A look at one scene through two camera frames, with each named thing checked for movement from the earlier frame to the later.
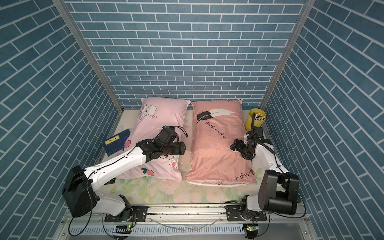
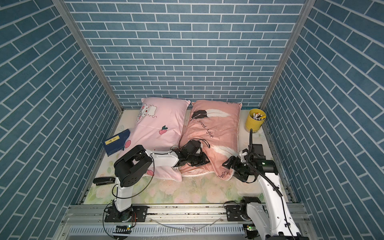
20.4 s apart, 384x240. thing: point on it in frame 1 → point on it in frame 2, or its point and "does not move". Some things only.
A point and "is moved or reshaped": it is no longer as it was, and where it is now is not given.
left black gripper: [177, 151] → [203, 161]
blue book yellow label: [116, 143] does not move
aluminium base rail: [198, 222] does not move
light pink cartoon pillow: [153, 113] does not move
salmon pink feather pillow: [216, 124] is moved or reshaped
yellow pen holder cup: [260, 117] does not move
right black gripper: [239, 148] → [235, 165]
